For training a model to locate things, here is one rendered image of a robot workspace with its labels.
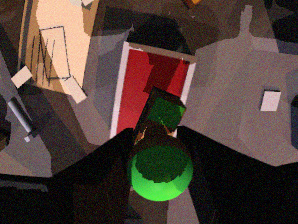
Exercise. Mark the red-handled rubber stamp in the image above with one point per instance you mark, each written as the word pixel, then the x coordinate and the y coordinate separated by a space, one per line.
pixel 4 138

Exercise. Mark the red ink pad in grey tin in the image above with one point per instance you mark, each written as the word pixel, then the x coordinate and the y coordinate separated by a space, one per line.
pixel 141 68

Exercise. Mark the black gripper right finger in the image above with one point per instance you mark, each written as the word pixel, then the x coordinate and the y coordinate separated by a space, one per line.
pixel 228 187

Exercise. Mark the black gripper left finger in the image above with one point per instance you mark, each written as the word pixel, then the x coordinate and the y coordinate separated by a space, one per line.
pixel 95 190

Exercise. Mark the black open-top box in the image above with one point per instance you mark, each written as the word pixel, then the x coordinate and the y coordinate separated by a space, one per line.
pixel 284 19

